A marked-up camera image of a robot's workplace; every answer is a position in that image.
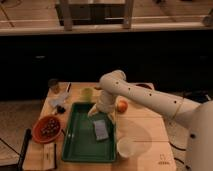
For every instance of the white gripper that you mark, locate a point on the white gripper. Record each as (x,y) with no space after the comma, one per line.
(93,111)

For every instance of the green plastic cup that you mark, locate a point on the green plastic cup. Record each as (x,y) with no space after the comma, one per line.
(86,94)

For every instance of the black pole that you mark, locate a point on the black pole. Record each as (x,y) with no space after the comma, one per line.
(27,138)

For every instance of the green plastic tray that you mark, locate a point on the green plastic tray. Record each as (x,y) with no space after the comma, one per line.
(80,143)

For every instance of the blue grey sponge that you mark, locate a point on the blue grey sponge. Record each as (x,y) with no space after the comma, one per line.
(100,130)

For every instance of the small glass jar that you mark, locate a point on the small glass jar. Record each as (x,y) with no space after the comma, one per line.
(53,85)

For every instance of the small dark toy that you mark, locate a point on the small dark toy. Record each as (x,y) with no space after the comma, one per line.
(60,109)

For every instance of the wooden chair frame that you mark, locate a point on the wooden chair frame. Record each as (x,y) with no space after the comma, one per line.
(94,13)

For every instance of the clear plastic bag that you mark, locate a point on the clear plastic bag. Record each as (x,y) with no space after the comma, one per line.
(58,101)

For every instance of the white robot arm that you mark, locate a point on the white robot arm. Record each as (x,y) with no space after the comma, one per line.
(196,117)

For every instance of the wooden utensil packet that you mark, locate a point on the wooden utensil packet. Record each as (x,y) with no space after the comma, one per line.
(48,162)

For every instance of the black marker pen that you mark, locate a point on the black marker pen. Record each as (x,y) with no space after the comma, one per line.
(68,87)

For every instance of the orange fruit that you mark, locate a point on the orange fruit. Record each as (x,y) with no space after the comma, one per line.
(121,106)

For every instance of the red bowl with food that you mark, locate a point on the red bowl with food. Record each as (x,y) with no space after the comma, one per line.
(46,130)

